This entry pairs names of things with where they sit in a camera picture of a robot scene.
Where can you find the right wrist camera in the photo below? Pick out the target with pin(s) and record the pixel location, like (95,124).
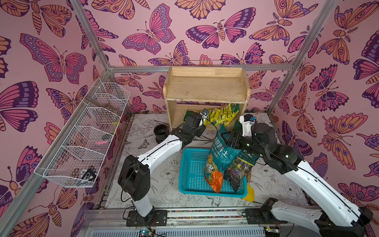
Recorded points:
(247,121)

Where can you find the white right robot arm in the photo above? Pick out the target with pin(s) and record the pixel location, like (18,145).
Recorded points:
(336,215)

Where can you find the teal orange soil bag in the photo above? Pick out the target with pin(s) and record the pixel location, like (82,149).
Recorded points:
(219,159)

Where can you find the aluminium frame post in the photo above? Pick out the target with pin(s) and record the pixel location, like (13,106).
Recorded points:
(85,22)

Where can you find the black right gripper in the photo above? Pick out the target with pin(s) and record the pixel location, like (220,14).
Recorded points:
(234,139)

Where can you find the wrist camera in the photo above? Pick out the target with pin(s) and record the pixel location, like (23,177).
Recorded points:
(205,113)
(247,121)

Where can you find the white wire basket rack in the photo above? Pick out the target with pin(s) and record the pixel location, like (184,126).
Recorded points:
(76,156)

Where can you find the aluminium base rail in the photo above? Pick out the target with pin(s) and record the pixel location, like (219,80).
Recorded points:
(187,222)

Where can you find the wooden two-tier shelf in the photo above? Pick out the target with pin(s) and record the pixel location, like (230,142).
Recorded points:
(196,88)

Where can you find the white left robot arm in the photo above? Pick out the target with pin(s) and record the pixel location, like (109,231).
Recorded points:
(135,175)

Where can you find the teal plastic basket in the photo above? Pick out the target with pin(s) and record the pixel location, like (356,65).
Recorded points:
(192,181)

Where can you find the dark green soil bag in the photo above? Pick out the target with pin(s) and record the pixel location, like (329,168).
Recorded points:
(244,162)

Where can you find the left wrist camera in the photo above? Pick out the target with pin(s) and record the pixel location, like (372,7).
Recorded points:
(205,113)

